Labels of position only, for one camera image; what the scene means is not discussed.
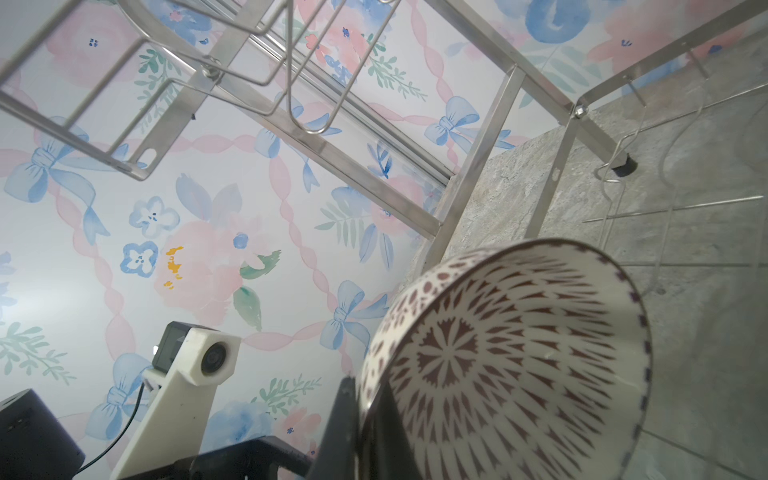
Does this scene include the steel wire dish rack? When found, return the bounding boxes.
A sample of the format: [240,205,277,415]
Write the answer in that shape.
[1,1,767,268]

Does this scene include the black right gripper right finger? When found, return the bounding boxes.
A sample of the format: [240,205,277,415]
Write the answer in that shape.
[361,383,422,480]

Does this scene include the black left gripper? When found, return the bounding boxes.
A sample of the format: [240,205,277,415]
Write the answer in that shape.
[1,389,85,479]

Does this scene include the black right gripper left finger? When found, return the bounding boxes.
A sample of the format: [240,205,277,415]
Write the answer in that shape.
[305,377,359,480]

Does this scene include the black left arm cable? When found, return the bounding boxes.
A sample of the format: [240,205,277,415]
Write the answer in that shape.
[74,383,148,476]

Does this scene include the maroon white pattern bowl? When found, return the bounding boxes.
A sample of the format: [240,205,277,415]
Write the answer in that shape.
[358,238,652,479]

